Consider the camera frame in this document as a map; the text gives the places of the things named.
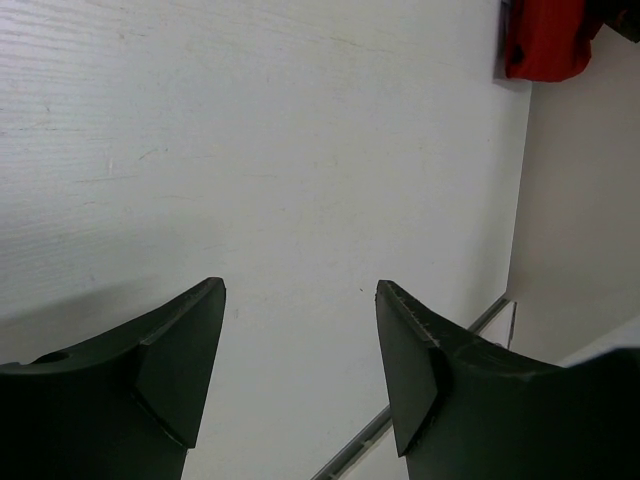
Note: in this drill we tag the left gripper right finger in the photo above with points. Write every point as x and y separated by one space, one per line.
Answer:
513 417

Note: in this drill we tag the dark red t shirt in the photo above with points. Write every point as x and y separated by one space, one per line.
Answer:
549 40

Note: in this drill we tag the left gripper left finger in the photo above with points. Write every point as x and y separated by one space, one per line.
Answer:
126 404

